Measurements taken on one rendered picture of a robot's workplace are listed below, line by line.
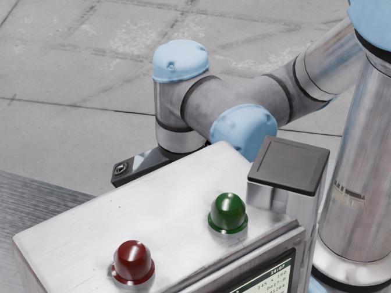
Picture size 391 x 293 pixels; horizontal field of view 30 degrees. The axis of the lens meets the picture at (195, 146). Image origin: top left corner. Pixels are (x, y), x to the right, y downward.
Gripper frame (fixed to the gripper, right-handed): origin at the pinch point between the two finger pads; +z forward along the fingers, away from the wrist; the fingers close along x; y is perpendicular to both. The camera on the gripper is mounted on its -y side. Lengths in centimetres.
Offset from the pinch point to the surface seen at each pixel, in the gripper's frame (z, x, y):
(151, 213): -55, -48, 5
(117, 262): -57, -53, 4
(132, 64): 93, 178, -36
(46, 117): 93, 139, -65
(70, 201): 9.7, 14.7, -20.8
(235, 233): -55, -50, 10
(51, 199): 9.7, 14.9, -24.6
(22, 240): -55, -51, -3
